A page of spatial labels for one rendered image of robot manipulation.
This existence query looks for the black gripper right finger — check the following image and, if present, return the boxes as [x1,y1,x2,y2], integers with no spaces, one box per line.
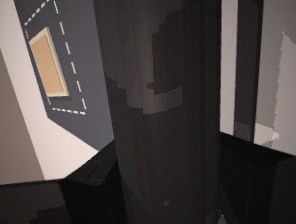
[218,131,296,224]

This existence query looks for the tan rectangular tile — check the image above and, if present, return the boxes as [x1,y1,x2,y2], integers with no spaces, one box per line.
[29,27,69,97]

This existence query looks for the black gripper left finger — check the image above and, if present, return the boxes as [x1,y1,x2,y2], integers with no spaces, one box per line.
[0,140,128,224]

